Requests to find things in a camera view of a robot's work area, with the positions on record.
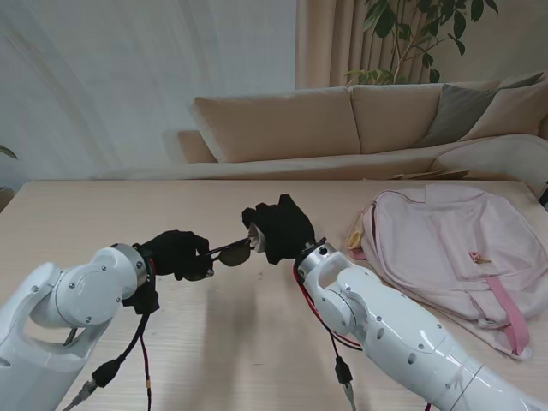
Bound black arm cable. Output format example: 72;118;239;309
59;312;151;408
329;329;359;411

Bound yellow backpack charm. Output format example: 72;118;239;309
345;211;365;249

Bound beige loose sofa cushion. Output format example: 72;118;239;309
460;80;548;142

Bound beige fabric sofa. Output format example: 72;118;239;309
162;74;548;181

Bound tall green leafy houseplant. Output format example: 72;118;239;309
344;0;500;86

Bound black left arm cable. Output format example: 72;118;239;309
59;312;151;408

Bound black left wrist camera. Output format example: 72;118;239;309
122;277;163;316

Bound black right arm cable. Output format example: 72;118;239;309
329;329;359;411

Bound pale pink backpack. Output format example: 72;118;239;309
353;183;548;363

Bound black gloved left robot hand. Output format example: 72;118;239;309
136;229;215;283

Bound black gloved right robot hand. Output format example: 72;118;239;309
241;194;317;265

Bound white backdrop cloth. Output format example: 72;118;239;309
0;0;297;181

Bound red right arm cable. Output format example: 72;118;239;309
293;265;365;352

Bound grey sofa cushion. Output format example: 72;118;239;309
417;83;545;149

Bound dark thin-framed sunglasses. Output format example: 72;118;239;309
205;239;253;266

